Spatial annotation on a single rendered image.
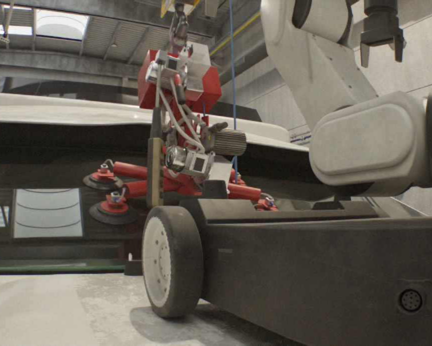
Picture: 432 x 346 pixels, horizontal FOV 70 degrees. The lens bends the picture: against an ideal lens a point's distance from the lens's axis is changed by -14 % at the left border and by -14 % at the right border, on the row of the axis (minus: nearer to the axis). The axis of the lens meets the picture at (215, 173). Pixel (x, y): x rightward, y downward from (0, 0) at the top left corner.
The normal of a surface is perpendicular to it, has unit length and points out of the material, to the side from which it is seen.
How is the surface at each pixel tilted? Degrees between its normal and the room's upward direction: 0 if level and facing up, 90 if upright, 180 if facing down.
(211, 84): 73
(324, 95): 90
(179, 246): 67
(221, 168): 116
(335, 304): 90
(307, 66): 90
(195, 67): 162
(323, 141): 90
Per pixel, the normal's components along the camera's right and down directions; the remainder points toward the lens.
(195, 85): 0.43, -0.40
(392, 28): -0.31, 0.03
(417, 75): -0.89, -0.05
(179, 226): 0.32, -0.73
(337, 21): 0.39, 0.44
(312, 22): 0.29, 0.70
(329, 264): -0.72, -0.08
